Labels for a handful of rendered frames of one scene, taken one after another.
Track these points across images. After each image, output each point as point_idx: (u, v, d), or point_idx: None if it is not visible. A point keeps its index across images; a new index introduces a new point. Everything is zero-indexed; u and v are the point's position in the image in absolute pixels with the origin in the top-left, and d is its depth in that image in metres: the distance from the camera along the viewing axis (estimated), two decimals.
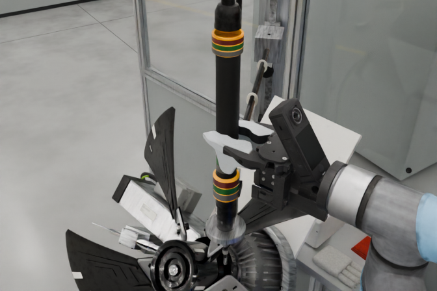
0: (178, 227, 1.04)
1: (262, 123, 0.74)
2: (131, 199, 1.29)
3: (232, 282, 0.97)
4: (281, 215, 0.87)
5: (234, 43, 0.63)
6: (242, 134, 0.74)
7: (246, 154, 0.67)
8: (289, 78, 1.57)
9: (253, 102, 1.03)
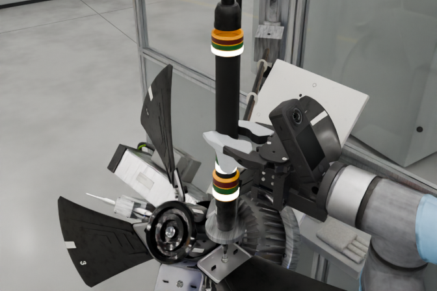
0: (175, 190, 0.99)
1: (262, 123, 0.74)
2: (127, 168, 1.23)
3: (233, 247, 0.91)
4: None
5: (233, 43, 0.63)
6: (242, 134, 0.74)
7: (246, 154, 0.67)
8: (292, 49, 1.51)
9: (253, 102, 1.03)
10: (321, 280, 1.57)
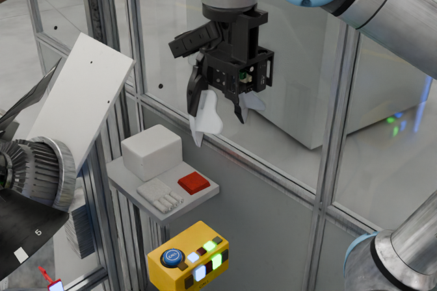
0: None
1: None
2: None
3: None
4: (11, 112, 0.99)
5: None
6: (238, 101, 0.74)
7: (192, 88, 0.67)
8: (130, 28, 1.69)
9: None
10: (161, 236, 1.75)
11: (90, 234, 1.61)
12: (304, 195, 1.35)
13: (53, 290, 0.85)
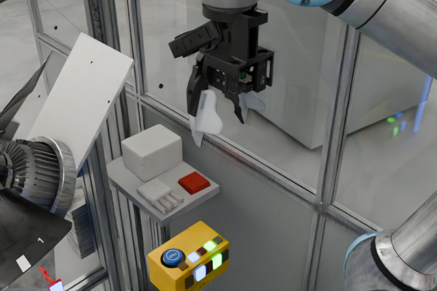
0: None
1: None
2: None
3: None
4: None
5: None
6: (238, 101, 0.74)
7: (192, 88, 0.67)
8: (130, 28, 1.69)
9: None
10: (161, 236, 1.75)
11: (90, 234, 1.61)
12: (304, 195, 1.34)
13: (53, 290, 0.85)
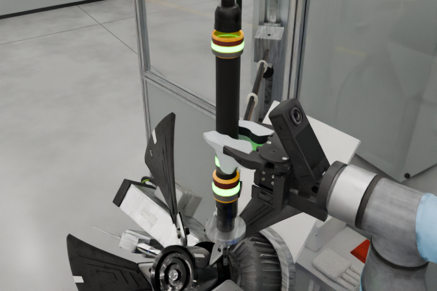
0: None
1: (262, 123, 0.74)
2: (131, 203, 1.30)
3: None
4: None
5: (233, 45, 0.63)
6: (242, 134, 0.74)
7: (246, 154, 0.67)
8: (289, 82, 1.58)
9: (253, 102, 1.03)
10: None
11: None
12: None
13: None
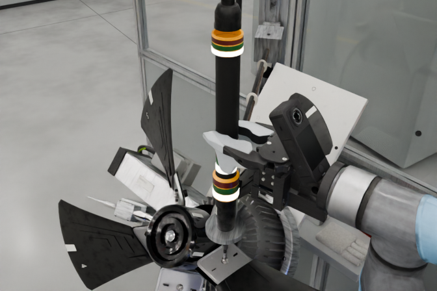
0: None
1: (262, 123, 0.74)
2: (127, 171, 1.24)
3: (198, 283, 0.94)
4: None
5: (233, 44, 0.63)
6: (242, 134, 0.74)
7: (246, 154, 0.67)
8: (291, 52, 1.52)
9: (253, 102, 1.03)
10: (320, 282, 1.57)
11: None
12: None
13: None
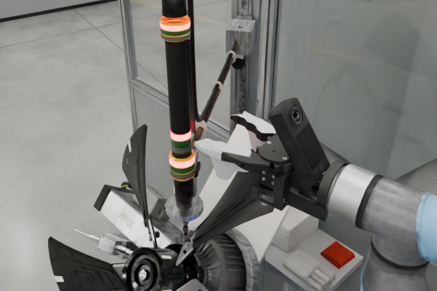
0: (186, 246, 1.07)
1: (270, 121, 0.75)
2: (110, 207, 1.38)
3: None
4: None
5: (179, 29, 0.68)
6: (250, 130, 0.75)
7: (247, 157, 0.67)
8: (263, 92, 1.66)
9: (218, 90, 1.08)
10: None
11: None
12: None
13: None
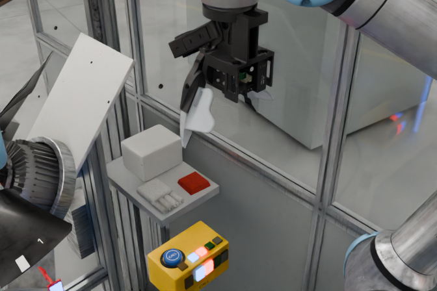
0: None
1: None
2: None
3: None
4: None
5: None
6: (246, 93, 0.74)
7: (189, 83, 0.67)
8: (130, 28, 1.69)
9: None
10: (161, 236, 1.75)
11: (90, 234, 1.61)
12: (304, 195, 1.35)
13: (53, 290, 0.85)
